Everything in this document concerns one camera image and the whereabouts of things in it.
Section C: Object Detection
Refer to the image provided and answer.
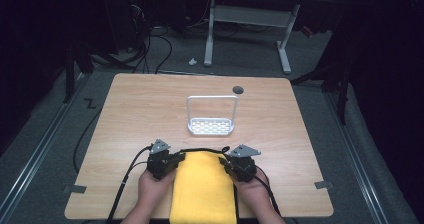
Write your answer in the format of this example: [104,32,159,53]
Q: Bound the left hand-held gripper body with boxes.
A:
[146,138,183,181]

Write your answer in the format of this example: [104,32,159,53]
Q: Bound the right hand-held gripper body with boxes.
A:
[227,143,263,184]

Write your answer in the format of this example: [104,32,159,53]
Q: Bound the yellow cloth with black trim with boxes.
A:
[169,146,239,224]

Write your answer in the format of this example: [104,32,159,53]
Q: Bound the person's left hand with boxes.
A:
[137,168,177,212]

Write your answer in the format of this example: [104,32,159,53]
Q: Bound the person's right hand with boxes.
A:
[232,169,273,214]

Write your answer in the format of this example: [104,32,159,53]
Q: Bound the white towel rack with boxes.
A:
[185,94,239,137]

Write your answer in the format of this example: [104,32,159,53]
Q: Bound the grey tape strip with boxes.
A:
[63,184,88,195]
[314,180,334,190]

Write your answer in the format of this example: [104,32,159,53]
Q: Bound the black metal stand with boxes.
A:
[62,40,135,104]
[289,59,352,126]

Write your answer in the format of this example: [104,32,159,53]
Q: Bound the white-legged wooden desk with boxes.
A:
[203,0,344,75]

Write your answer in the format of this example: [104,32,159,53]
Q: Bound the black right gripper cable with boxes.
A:
[254,168,284,220]

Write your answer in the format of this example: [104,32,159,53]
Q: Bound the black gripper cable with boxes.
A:
[254,168,284,220]
[105,146,153,224]

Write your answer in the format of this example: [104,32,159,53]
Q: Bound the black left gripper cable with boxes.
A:
[105,146,153,224]

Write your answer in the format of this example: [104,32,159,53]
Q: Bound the black cable beside table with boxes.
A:
[72,109,102,173]

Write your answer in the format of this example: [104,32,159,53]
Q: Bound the metal floor rail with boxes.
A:
[324,93,390,224]
[0,73,88,220]

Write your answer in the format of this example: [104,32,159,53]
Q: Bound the bundle of black floor cables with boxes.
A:
[128,3,174,75]

